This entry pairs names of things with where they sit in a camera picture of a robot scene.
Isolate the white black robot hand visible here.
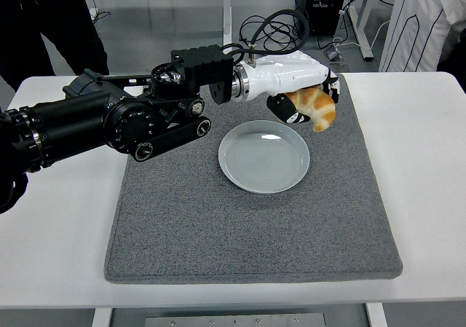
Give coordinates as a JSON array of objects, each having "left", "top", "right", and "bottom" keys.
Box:
[{"left": 240, "top": 50, "right": 342, "bottom": 125}]

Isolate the golden croissant bread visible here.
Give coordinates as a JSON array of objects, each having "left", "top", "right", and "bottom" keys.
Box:
[{"left": 285, "top": 87, "right": 336, "bottom": 133}]

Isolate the round grey plate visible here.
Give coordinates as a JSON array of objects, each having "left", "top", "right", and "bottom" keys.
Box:
[{"left": 218, "top": 120, "right": 311, "bottom": 196}]

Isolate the grey metal plate with screws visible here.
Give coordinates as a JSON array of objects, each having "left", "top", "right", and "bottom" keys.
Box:
[{"left": 144, "top": 312, "right": 328, "bottom": 327}]

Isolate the grey floor power adapter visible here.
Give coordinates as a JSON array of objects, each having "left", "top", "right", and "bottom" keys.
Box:
[{"left": 323, "top": 48, "right": 347, "bottom": 65}]

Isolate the black computer tower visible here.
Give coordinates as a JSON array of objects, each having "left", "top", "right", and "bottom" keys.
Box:
[{"left": 295, "top": 0, "right": 351, "bottom": 37}]

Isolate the white desk leg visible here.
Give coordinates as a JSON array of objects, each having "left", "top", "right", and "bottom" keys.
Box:
[
  {"left": 347, "top": 0, "right": 376, "bottom": 61},
  {"left": 221, "top": 0, "right": 234, "bottom": 48}
]

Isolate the person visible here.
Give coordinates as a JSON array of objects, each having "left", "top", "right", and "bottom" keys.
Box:
[
  {"left": 378, "top": 0, "right": 466, "bottom": 74},
  {"left": 0, "top": 0, "right": 110, "bottom": 92},
  {"left": 435, "top": 17, "right": 466, "bottom": 74}
]

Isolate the grey fabric mat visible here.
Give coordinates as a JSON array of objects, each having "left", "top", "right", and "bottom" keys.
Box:
[{"left": 104, "top": 72, "right": 403, "bottom": 285}]

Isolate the white table leg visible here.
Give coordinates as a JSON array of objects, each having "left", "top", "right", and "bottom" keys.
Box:
[
  {"left": 365, "top": 302, "right": 389, "bottom": 327},
  {"left": 90, "top": 307, "right": 113, "bottom": 327}
]

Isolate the coiled black floor cable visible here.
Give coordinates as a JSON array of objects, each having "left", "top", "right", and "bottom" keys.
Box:
[{"left": 239, "top": 12, "right": 307, "bottom": 57}]

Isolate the white floor cable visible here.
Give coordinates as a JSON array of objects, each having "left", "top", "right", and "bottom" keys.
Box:
[{"left": 333, "top": 12, "right": 392, "bottom": 51}]

